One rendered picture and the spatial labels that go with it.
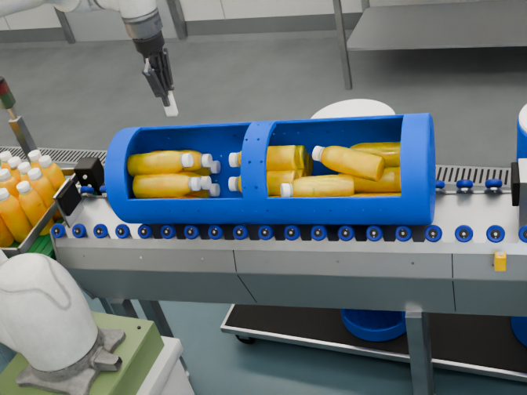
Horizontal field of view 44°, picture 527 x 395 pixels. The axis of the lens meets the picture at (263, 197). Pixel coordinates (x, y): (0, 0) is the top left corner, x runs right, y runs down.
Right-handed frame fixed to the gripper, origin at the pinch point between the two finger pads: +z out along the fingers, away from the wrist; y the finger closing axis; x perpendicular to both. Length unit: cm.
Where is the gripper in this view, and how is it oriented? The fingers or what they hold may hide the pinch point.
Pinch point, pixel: (169, 103)
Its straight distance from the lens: 177.3
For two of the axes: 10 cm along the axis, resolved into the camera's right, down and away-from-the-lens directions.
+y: 2.3, -6.3, 7.4
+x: -9.5, 0.0, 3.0
